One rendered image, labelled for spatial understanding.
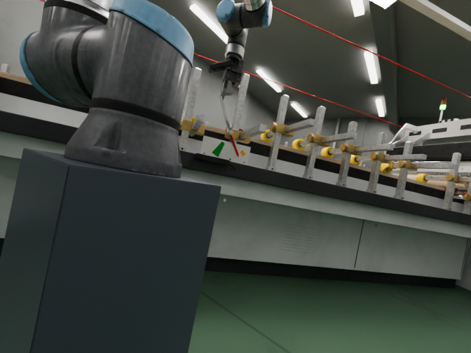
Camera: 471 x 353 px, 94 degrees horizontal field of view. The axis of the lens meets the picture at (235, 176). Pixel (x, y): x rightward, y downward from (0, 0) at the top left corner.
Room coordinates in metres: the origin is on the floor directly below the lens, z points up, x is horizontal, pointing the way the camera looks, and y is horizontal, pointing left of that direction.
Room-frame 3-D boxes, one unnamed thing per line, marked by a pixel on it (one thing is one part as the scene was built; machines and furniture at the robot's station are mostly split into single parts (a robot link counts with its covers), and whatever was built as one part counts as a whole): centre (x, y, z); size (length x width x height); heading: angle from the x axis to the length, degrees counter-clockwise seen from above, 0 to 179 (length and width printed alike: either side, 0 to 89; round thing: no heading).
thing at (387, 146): (1.41, -0.71, 0.95); 0.50 x 0.04 x 0.04; 17
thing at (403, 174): (1.55, -1.15, 0.87); 0.04 x 0.04 x 0.48; 17
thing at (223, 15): (0.97, 0.16, 1.31); 0.12 x 0.12 x 0.09; 69
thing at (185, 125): (1.13, 0.27, 0.83); 0.14 x 0.06 x 0.05; 107
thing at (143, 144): (0.41, 0.20, 0.65); 0.19 x 0.19 x 0.10
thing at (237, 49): (1.09, 0.13, 1.22); 0.10 x 0.09 x 0.05; 16
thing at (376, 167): (1.47, -0.91, 0.87); 0.04 x 0.04 x 0.48; 17
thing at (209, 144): (1.16, 0.07, 0.75); 0.26 x 0.01 x 0.10; 107
